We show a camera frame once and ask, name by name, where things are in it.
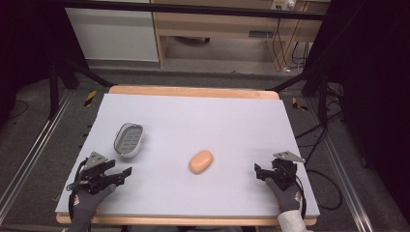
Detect black floor cable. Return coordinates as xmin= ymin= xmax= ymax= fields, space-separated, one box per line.
xmin=294 ymin=109 xmax=344 ymax=212

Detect hanging desk cables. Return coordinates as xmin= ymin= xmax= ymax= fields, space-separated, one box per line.
xmin=271 ymin=17 xmax=312 ymax=72

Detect white cabinet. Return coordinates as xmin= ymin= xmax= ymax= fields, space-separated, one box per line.
xmin=64 ymin=7 xmax=161 ymax=63

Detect person's left hand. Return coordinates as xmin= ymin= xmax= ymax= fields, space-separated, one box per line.
xmin=69 ymin=183 xmax=118 ymax=218

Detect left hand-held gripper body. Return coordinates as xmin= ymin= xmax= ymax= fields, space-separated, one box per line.
xmin=75 ymin=151 xmax=126 ymax=195

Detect wooden desk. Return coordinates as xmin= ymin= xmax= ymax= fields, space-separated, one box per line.
xmin=150 ymin=0 xmax=332 ymax=72

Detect orange bread roll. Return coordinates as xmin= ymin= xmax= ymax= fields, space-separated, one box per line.
xmin=188 ymin=149 xmax=215 ymax=175

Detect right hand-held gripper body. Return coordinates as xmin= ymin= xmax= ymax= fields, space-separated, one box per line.
xmin=270 ymin=150 xmax=307 ymax=191

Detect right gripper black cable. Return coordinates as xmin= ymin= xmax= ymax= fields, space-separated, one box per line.
xmin=294 ymin=173 xmax=308 ymax=218

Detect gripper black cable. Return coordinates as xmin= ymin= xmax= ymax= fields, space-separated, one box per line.
xmin=66 ymin=157 xmax=90 ymax=223
xmin=294 ymin=173 xmax=308 ymax=218

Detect white power strip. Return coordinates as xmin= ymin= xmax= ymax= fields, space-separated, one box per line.
xmin=271 ymin=0 xmax=297 ymax=11

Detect black metal frame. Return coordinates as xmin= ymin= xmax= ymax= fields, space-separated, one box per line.
xmin=46 ymin=0 xmax=333 ymax=122

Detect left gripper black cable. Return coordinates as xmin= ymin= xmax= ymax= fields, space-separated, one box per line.
xmin=66 ymin=157 xmax=90 ymax=223

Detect yellow black floor tape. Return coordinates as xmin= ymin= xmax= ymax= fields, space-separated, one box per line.
xmin=291 ymin=97 xmax=309 ymax=112
xmin=83 ymin=90 xmax=98 ymax=107

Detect black curtain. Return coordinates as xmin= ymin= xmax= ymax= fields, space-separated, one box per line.
xmin=0 ymin=0 xmax=90 ymax=125
xmin=304 ymin=0 xmax=410 ymax=223

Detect person's right hand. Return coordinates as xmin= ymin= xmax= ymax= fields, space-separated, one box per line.
xmin=264 ymin=176 xmax=305 ymax=215

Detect metal floor rail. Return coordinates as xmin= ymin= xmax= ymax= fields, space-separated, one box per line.
xmin=0 ymin=89 xmax=74 ymax=225
xmin=307 ymin=98 xmax=376 ymax=232

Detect grey soap dish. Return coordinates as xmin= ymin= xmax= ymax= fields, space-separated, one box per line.
xmin=113 ymin=122 xmax=146 ymax=159

